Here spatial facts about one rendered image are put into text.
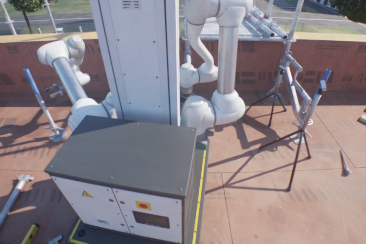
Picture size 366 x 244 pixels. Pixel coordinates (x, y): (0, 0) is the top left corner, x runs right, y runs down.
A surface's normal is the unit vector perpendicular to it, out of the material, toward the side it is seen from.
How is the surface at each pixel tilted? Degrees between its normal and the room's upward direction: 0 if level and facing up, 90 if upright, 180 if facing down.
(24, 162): 0
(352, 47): 90
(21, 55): 90
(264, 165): 0
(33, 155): 0
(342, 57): 90
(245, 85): 90
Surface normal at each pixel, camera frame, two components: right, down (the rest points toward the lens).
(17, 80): 0.00, 0.62
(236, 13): 0.29, 0.53
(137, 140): 0.00, -0.79
